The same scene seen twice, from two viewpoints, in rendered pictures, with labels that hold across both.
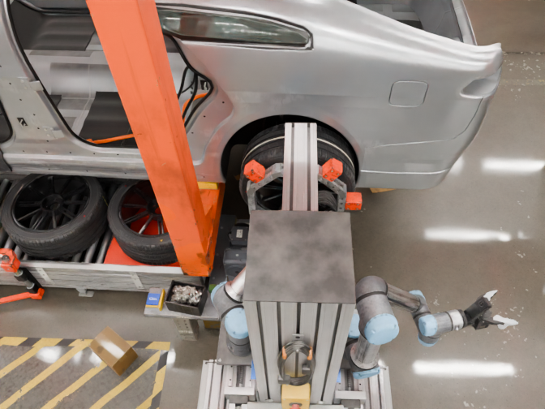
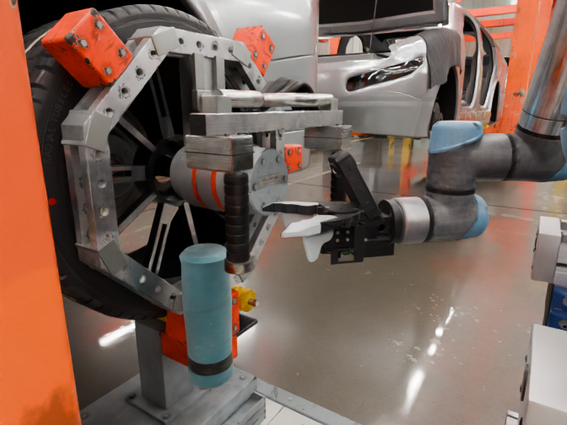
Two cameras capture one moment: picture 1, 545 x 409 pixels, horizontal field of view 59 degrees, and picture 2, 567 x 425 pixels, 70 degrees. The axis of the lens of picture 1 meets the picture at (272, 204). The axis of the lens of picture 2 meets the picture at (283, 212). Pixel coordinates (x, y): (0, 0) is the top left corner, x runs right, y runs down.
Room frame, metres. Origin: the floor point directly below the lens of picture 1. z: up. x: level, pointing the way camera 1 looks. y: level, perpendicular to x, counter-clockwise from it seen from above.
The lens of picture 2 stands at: (1.10, 0.54, 0.99)
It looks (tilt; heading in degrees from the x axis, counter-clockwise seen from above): 15 degrees down; 298
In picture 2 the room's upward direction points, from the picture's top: straight up
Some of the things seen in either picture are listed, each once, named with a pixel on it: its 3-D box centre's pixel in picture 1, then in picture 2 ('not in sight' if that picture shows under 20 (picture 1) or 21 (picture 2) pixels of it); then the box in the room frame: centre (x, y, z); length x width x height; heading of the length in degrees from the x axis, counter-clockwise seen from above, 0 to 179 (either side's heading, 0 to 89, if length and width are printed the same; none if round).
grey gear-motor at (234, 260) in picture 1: (241, 249); not in sight; (1.71, 0.22, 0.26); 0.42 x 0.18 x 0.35; 174
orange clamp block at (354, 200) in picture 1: (353, 201); (283, 158); (1.62, -0.45, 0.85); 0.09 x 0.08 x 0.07; 84
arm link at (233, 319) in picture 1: (238, 325); not in sight; (0.86, 0.17, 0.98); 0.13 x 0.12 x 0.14; 26
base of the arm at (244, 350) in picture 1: (241, 336); not in sight; (0.86, 0.17, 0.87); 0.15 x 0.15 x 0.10
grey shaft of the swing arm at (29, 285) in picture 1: (23, 277); not in sight; (1.55, 1.61, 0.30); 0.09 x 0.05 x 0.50; 84
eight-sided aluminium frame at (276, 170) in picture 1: (296, 200); (202, 174); (1.65, -0.13, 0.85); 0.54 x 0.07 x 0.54; 84
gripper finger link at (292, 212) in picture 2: not in sight; (291, 219); (1.39, -0.04, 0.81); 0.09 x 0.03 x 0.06; 4
